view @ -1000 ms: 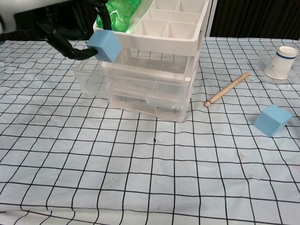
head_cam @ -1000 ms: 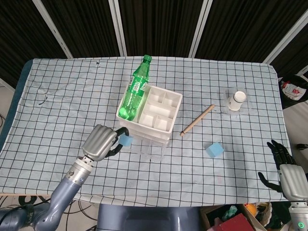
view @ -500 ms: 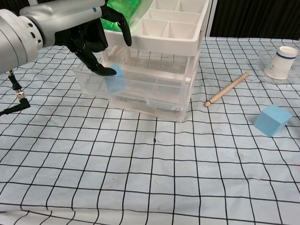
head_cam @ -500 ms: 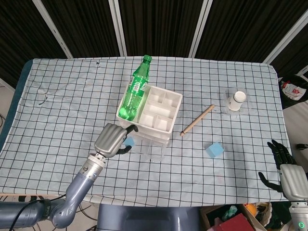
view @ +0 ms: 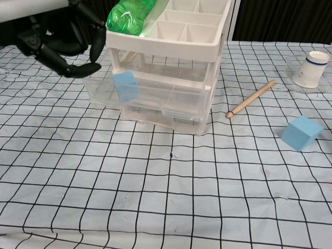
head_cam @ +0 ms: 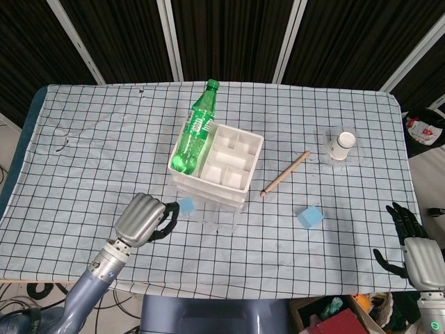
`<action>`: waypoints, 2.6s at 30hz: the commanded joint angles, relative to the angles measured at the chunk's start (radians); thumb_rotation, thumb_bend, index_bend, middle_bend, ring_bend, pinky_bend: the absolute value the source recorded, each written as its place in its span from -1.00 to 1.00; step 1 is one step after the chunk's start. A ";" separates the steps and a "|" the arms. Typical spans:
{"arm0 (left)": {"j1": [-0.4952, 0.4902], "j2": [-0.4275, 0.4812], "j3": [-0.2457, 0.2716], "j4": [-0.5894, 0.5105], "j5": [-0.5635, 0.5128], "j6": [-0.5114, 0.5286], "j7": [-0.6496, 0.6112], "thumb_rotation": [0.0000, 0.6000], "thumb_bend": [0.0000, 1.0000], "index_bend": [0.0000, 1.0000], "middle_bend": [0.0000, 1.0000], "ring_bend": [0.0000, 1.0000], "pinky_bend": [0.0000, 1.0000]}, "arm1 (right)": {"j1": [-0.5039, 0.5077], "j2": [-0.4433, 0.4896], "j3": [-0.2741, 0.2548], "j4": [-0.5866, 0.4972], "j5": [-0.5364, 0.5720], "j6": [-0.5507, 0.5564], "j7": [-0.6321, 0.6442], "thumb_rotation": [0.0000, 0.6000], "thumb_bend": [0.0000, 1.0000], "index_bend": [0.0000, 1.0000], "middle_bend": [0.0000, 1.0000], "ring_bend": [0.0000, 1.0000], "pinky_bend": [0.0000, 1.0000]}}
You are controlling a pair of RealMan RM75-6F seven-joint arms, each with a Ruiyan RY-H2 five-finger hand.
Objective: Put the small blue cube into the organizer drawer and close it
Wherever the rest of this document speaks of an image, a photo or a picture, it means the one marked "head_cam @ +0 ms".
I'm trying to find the white partition post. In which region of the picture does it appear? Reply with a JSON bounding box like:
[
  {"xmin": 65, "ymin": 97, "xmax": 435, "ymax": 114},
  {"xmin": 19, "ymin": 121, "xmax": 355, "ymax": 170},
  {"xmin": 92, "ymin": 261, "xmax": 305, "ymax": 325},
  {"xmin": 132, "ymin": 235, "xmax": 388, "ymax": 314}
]
[
  {"xmin": 156, "ymin": 0, "xmax": 184, "ymax": 83},
  {"xmin": 47, "ymin": 0, "xmax": 106, "ymax": 85},
  {"xmin": 378, "ymin": 5, "xmax": 445, "ymax": 94},
  {"xmin": 273, "ymin": 0, "xmax": 309, "ymax": 84}
]

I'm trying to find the black bag with red print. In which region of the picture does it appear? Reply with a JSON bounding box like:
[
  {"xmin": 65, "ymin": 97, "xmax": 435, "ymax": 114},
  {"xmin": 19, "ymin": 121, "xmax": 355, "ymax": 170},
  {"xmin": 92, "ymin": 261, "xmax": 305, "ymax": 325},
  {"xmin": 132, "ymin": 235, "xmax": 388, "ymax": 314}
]
[{"xmin": 402, "ymin": 108, "xmax": 445, "ymax": 159}]

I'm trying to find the large blue foam cube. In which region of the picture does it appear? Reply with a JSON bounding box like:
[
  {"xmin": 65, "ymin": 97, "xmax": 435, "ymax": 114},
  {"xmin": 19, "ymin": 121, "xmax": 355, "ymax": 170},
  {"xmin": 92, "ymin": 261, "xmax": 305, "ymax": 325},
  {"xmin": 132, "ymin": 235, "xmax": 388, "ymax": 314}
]
[{"xmin": 296, "ymin": 205, "xmax": 325, "ymax": 230}]

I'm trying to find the blue-grey robot torso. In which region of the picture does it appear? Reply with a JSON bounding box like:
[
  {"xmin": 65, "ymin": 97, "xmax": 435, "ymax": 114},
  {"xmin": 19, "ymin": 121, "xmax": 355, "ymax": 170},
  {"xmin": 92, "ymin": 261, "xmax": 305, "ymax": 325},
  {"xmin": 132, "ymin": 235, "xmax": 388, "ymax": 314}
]
[{"xmin": 140, "ymin": 294, "xmax": 291, "ymax": 334}]

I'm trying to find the green crumpled bag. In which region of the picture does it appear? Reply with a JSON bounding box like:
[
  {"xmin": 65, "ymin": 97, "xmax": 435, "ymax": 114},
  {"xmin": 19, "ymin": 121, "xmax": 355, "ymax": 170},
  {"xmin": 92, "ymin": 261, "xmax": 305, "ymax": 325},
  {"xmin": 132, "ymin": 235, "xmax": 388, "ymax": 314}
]
[{"xmin": 319, "ymin": 296, "xmax": 345, "ymax": 319}]

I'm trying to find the small blue foam cube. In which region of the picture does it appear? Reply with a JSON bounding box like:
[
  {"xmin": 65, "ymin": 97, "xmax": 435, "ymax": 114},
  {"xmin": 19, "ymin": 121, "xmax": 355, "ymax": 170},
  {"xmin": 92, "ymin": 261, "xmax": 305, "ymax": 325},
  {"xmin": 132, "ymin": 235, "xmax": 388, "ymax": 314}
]
[{"xmin": 177, "ymin": 197, "xmax": 197, "ymax": 216}]

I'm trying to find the cardboard box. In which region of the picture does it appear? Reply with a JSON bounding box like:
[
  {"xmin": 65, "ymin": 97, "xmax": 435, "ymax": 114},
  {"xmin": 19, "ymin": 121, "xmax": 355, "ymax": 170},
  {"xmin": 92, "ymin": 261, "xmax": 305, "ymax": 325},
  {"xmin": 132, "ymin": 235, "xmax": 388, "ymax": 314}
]
[{"xmin": 288, "ymin": 294, "xmax": 385, "ymax": 334}]

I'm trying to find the white paper cup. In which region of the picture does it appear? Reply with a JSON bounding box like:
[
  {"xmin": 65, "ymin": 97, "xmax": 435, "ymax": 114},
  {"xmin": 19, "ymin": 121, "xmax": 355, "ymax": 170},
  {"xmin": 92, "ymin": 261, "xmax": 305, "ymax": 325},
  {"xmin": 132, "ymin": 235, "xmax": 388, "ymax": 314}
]
[{"xmin": 329, "ymin": 131, "xmax": 357, "ymax": 161}]

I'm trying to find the checked tablecloth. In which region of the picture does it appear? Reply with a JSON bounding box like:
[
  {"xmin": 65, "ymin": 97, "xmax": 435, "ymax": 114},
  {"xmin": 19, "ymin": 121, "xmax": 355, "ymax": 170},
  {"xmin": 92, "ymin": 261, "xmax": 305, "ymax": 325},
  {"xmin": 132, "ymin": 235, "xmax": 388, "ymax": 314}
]
[{"xmin": 0, "ymin": 81, "xmax": 423, "ymax": 301}]

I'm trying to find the white compartment tray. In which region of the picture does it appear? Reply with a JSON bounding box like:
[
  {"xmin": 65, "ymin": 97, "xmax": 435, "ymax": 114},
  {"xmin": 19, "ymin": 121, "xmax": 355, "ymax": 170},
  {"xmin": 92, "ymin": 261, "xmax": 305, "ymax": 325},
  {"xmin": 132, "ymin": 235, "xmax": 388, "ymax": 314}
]
[{"xmin": 168, "ymin": 120, "xmax": 264, "ymax": 214}]

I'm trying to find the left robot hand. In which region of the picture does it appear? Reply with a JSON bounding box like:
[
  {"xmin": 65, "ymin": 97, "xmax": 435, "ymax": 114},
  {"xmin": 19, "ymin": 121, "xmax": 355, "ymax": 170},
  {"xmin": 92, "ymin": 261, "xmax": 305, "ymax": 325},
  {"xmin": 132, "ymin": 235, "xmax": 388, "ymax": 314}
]
[{"xmin": 114, "ymin": 193, "xmax": 181, "ymax": 248}]

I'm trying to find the wooden stick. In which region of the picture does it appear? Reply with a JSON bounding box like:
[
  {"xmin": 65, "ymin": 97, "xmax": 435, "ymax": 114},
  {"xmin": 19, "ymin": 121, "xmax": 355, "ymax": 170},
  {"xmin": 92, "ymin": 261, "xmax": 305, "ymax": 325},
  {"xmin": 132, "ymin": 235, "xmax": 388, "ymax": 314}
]
[{"xmin": 259, "ymin": 150, "xmax": 311, "ymax": 198}]

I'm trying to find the green plastic bottle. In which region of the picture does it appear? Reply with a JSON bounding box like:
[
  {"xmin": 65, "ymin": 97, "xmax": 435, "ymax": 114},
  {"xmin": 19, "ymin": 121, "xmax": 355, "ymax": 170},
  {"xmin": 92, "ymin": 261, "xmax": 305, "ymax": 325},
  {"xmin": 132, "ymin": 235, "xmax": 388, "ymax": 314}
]
[{"xmin": 172, "ymin": 79, "xmax": 221, "ymax": 175}]

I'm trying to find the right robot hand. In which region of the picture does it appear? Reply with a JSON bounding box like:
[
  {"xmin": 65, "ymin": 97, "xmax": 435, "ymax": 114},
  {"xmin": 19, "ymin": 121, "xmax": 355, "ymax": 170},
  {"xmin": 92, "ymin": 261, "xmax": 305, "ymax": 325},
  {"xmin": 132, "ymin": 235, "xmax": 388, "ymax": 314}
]
[{"xmin": 372, "ymin": 202, "xmax": 445, "ymax": 289}]

